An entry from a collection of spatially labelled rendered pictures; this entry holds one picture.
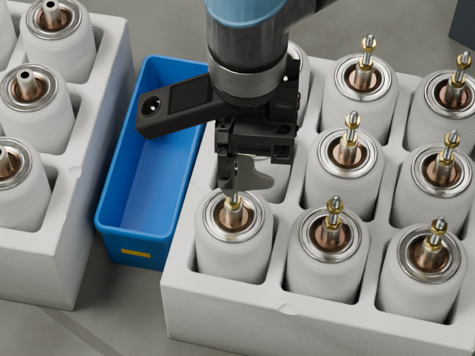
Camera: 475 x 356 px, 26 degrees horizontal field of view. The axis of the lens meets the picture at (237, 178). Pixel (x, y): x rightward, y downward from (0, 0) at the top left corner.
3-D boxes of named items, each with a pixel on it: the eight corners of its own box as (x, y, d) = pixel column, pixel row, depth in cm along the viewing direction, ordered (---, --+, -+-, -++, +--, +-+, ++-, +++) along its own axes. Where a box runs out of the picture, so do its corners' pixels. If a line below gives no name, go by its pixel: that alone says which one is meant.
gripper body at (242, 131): (291, 171, 107) (297, 105, 96) (209, 166, 107) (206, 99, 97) (295, 110, 111) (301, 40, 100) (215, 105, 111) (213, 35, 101)
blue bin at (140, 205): (150, 98, 163) (145, 51, 153) (218, 109, 162) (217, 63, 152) (100, 265, 148) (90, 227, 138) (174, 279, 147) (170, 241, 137)
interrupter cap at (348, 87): (400, 95, 133) (401, 92, 133) (345, 110, 132) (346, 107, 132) (379, 51, 137) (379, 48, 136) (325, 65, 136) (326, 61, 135)
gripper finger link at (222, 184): (232, 199, 109) (232, 145, 103) (217, 198, 110) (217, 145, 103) (235, 165, 112) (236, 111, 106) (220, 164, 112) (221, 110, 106)
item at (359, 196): (307, 256, 141) (316, 191, 126) (295, 196, 146) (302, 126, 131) (376, 248, 142) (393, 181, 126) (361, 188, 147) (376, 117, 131)
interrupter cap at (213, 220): (271, 237, 123) (272, 234, 122) (210, 251, 122) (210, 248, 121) (256, 184, 127) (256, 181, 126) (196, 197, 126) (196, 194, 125)
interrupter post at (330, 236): (318, 244, 122) (320, 230, 120) (321, 226, 124) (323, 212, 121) (338, 247, 122) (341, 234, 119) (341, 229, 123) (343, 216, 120)
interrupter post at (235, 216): (245, 223, 124) (245, 210, 121) (226, 227, 123) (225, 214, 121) (240, 206, 125) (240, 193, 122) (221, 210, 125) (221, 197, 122)
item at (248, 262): (277, 303, 138) (282, 241, 122) (207, 319, 137) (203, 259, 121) (259, 241, 142) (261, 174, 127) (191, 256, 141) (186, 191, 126)
